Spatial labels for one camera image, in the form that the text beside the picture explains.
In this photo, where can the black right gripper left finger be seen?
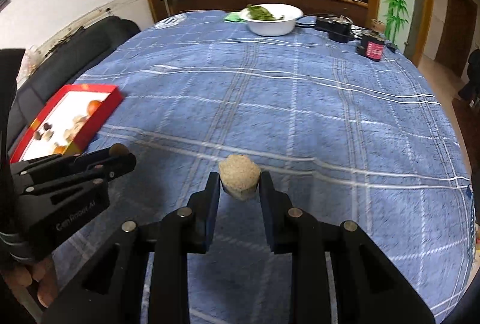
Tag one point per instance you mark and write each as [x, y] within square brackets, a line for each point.
[109, 287]

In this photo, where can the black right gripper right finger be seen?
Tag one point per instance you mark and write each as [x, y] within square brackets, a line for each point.
[339, 275]

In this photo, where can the orange kumquat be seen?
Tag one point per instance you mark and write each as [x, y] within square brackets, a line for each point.
[93, 106]
[60, 149]

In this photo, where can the pale yam piece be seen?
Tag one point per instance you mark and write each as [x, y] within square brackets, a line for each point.
[47, 135]

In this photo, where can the dark red jujube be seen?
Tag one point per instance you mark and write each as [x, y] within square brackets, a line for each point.
[47, 126]

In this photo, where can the cream cut yam piece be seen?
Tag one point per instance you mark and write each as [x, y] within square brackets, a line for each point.
[70, 134]

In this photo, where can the cream yam chunk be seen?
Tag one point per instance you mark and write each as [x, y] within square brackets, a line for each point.
[80, 121]

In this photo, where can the brown longan fruit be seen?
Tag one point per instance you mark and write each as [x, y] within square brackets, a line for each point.
[118, 150]

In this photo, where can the left hand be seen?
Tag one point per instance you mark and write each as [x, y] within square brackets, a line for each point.
[19, 277]

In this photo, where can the red rimmed white tray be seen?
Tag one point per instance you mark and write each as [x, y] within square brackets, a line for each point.
[69, 102]

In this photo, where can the black sofa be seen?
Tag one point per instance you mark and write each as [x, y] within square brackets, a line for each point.
[83, 50]

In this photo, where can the blue plaid tablecloth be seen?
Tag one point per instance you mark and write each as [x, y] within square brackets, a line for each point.
[345, 137]

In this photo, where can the black jar red label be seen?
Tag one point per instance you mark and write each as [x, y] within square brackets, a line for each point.
[371, 45]

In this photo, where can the green cloth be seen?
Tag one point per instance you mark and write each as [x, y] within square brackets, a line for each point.
[233, 17]

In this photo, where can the black power adapter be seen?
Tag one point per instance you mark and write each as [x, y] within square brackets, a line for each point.
[339, 29]

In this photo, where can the cork topped small jar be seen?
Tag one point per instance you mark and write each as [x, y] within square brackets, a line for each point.
[378, 26]

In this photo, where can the brown wooden door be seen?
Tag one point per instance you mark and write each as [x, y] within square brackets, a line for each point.
[457, 35]

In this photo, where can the green leafy vegetables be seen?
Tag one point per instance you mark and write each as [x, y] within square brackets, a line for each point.
[259, 13]

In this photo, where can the white bowl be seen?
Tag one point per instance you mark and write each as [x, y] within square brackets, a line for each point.
[277, 28]

